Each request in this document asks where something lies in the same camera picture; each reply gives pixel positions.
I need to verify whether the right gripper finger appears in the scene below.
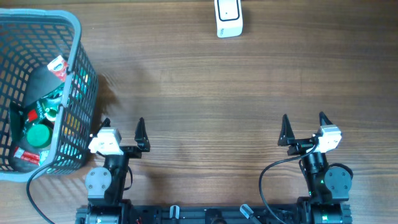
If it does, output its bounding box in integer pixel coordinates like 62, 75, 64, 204
277, 114, 295, 146
319, 111, 333, 126

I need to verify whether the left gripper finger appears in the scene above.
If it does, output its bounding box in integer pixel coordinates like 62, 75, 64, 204
134, 117, 150, 152
98, 118, 111, 131

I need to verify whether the green 3M gloves packet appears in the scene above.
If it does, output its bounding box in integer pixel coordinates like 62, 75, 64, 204
7, 83, 65, 141

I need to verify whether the green lid jar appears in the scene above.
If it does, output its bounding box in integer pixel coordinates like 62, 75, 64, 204
26, 124, 53, 149

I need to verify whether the red sachet pack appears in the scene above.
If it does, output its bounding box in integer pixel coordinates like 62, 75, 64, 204
14, 147, 40, 165

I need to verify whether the sriracha bottle green cap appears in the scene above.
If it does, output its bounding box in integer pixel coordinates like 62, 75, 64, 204
45, 106, 59, 123

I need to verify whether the mint green wipes packet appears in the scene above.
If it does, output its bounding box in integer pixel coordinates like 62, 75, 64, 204
39, 150, 50, 166

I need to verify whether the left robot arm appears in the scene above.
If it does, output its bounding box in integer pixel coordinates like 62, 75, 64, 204
75, 118, 150, 224

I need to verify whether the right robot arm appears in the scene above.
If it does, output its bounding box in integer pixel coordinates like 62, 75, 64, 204
278, 112, 353, 224

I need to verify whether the white barcode scanner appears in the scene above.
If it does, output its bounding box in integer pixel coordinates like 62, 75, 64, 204
214, 0, 243, 39

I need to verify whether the red white tissue packet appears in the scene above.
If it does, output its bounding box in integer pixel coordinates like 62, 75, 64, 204
47, 55, 68, 82

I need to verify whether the grey plastic mesh basket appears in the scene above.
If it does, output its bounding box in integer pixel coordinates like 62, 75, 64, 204
1, 9, 98, 182

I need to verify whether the black right camera cable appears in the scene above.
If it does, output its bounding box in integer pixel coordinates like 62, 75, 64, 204
258, 142, 320, 224

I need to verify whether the black camera cable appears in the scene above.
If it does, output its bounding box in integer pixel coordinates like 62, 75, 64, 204
25, 161, 58, 224
258, 142, 320, 224

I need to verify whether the black left camera cable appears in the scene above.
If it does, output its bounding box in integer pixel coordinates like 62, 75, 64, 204
25, 161, 58, 224

